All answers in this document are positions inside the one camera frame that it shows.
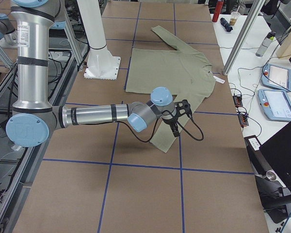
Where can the clear grey water bottle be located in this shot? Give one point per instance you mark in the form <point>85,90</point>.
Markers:
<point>265,44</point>

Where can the far blue teach pendant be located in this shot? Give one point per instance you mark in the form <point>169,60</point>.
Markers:
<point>277,77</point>

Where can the aluminium frame post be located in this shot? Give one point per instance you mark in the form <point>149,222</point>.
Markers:
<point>248,24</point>

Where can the red water bottle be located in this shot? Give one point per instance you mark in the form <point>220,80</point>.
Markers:
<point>218,8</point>

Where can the lower orange electronics board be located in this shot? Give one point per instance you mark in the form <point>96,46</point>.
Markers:
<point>243,119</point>

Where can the olive green long-sleeve shirt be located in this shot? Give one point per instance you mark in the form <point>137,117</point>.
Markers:
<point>186,72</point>

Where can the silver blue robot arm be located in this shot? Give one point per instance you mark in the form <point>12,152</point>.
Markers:
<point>7,30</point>
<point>34,119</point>

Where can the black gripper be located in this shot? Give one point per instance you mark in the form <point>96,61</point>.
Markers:
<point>170,123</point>

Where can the orange electronics board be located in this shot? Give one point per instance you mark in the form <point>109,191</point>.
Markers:
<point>238,101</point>
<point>243,119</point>

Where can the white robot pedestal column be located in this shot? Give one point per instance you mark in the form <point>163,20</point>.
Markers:
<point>101,64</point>

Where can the near blue teach pendant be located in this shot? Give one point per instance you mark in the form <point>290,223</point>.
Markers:
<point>275,104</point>

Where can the blue teach pendant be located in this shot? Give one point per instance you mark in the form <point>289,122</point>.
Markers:
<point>275,104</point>
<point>277,77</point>

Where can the upper orange electronics board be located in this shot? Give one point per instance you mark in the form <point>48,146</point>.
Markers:
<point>238,101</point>

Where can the folded navy umbrella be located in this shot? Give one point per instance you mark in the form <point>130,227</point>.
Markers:
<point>228,28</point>

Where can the iced coffee plastic cup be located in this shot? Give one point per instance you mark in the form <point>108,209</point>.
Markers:
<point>233,18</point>

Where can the black box white label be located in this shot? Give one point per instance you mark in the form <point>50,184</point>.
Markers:
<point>255,155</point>

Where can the white shirt hang tag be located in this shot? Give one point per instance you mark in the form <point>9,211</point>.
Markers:
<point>219,79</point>

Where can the wooden board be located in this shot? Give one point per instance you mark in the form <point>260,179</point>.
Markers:
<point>289,41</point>

